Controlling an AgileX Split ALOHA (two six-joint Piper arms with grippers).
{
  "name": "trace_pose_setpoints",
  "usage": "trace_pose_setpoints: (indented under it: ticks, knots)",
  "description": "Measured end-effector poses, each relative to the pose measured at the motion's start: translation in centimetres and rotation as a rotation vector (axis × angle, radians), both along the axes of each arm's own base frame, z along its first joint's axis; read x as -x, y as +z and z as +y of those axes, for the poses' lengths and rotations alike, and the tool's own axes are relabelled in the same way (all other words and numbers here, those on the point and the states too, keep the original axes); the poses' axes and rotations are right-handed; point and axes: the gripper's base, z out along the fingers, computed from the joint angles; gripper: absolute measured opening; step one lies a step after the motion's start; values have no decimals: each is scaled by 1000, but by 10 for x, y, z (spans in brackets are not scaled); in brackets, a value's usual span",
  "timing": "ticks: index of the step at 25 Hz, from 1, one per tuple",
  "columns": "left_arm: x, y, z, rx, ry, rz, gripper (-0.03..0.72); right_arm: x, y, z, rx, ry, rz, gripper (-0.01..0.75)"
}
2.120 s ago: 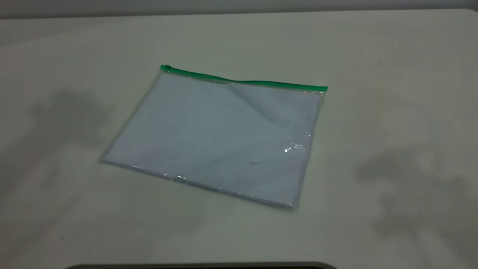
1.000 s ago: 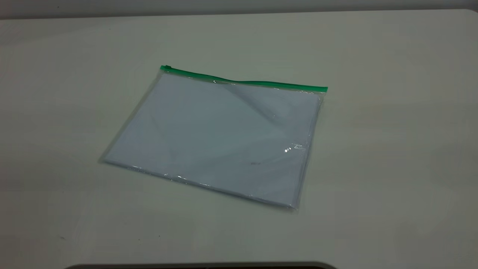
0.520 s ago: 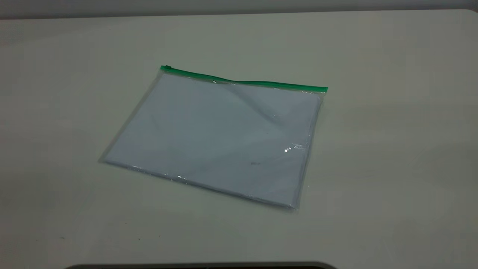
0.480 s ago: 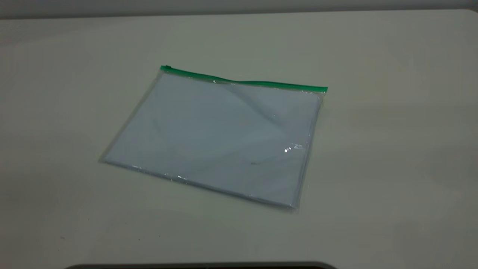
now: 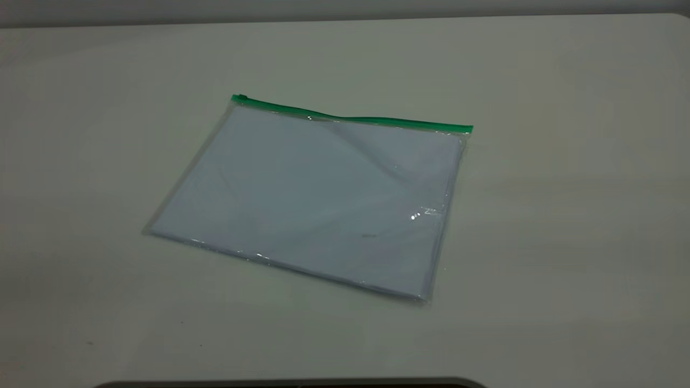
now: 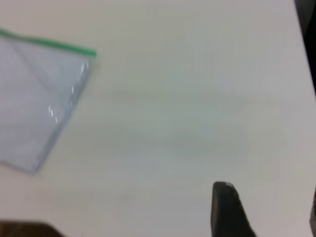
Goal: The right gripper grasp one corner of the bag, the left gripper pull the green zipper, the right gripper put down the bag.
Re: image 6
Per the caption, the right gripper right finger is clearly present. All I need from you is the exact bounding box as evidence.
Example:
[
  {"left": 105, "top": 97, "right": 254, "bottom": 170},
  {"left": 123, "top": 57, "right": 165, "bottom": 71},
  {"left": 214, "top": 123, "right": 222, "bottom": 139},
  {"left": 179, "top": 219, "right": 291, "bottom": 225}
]
[{"left": 210, "top": 181, "right": 259, "bottom": 237}]

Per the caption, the clear zip bag green strip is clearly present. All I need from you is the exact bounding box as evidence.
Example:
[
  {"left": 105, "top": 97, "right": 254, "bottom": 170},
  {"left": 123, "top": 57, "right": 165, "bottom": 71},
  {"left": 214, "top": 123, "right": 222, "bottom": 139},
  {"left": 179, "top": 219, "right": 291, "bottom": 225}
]
[{"left": 0, "top": 28, "right": 98, "bottom": 174}]

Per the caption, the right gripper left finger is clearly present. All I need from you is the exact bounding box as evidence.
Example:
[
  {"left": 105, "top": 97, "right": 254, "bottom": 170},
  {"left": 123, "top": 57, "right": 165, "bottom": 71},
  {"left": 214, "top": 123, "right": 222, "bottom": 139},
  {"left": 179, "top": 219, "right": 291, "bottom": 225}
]
[{"left": 0, "top": 220, "right": 66, "bottom": 237}]

